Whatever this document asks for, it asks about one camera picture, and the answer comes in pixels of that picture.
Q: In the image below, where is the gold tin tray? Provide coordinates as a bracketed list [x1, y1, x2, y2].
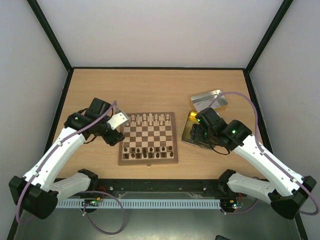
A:
[181, 111, 212, 151]

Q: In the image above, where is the wooden chessboard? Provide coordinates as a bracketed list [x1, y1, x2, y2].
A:
[118, 112, 179, 166]

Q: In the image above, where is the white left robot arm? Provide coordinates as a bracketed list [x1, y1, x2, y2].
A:
[8, 98, 130, 220]

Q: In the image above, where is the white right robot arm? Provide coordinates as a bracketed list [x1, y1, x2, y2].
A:
[195, 107, 317, 220]

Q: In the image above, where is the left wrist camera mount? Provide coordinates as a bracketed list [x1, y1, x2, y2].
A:
[107, 112, 130, 130]

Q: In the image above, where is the white slotted cable duct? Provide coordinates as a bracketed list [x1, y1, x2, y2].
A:
[57, 198, 221, 210]

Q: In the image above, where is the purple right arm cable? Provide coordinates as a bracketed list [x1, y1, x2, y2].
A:
[208, 91, 320, 216]

